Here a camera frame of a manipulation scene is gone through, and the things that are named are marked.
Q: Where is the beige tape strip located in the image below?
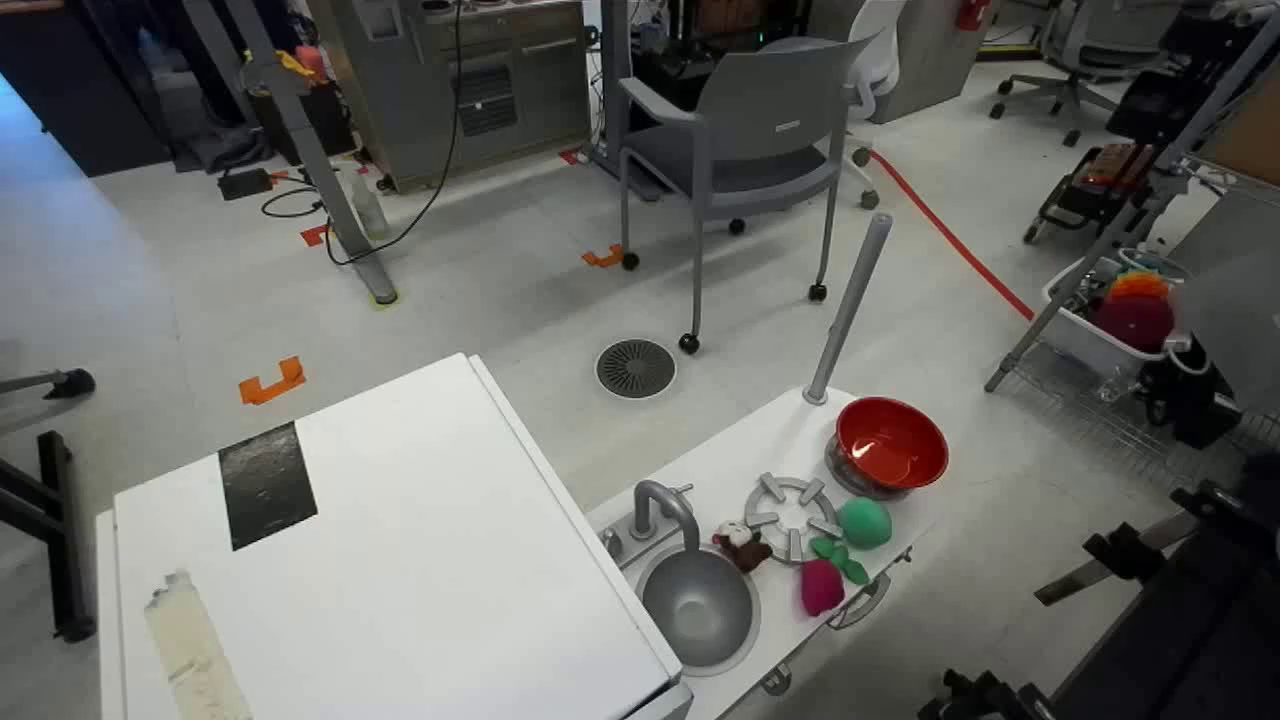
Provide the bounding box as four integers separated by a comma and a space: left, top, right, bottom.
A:
142, 569, 255, 720

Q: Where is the red ball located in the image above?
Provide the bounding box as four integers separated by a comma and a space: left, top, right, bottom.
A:
1097, 288, 1182, 356

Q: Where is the gray chair with wheels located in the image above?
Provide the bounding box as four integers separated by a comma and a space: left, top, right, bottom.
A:
613, 31, 885, 359

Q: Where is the white cabinet box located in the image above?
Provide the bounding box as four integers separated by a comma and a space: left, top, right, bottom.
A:
92, 348, 697, 720

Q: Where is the round green toy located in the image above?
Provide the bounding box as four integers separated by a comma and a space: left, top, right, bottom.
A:
836, 496, 898, 550

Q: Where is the gray upright pole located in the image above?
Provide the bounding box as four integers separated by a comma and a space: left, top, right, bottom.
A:
800, 207, 898, 409

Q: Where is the white bin with toys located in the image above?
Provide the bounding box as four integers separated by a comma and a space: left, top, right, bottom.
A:
1036, 242, 1192, 388

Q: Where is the red floor hose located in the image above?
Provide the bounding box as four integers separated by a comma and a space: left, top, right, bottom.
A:
851, 143, 1042, 323

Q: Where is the gray swivel office chair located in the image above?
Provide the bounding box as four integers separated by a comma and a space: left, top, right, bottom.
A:
989, 0, 1192, 150

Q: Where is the black box with white ring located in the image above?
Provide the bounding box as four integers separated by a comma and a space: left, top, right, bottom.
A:
1136, 327, 1247, 452

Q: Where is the flat black floor device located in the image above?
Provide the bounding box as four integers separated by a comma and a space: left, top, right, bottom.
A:
214, 164, 282, 205

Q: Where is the gray toy sink basin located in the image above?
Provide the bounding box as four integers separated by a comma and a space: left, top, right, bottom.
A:
638, 548, 762, 670

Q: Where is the black cart with orange items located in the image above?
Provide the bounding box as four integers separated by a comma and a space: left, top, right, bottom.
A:
1022, 130, 1182, 252

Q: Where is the black stand frame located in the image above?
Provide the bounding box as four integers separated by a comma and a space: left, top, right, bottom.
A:
0, 362, 100, 647

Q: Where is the gray metal cabinet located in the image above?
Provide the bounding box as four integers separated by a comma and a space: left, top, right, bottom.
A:
309, 0, 601, 193

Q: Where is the gray slanted table leg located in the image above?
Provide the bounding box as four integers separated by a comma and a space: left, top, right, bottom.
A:
176, 0, 403, 306

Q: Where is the white toy kitchen counter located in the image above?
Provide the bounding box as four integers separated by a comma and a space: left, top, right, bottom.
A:
583, 385, 939, 720

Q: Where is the red plastic bowl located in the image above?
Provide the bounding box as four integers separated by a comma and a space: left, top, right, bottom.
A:
831, 390, 955, 501

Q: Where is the gray toy burner grate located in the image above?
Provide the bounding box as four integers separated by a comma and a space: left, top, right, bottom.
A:
741, 470, 844, 569

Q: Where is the round dark floor drain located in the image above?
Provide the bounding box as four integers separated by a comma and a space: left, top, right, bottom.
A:
594, 337, 682, 402

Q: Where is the small green toy vegetable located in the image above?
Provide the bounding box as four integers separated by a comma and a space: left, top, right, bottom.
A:
809, 530, 873, 586

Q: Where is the black power cable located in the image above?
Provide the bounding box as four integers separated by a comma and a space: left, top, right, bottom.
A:
320, 0, 473, 269

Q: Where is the gray tripod leg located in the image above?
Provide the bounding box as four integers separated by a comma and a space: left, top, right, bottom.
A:
980, 6, 1280, 397

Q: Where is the gray toy faucet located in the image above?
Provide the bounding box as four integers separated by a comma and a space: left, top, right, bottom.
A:
629, 474, 706, 560

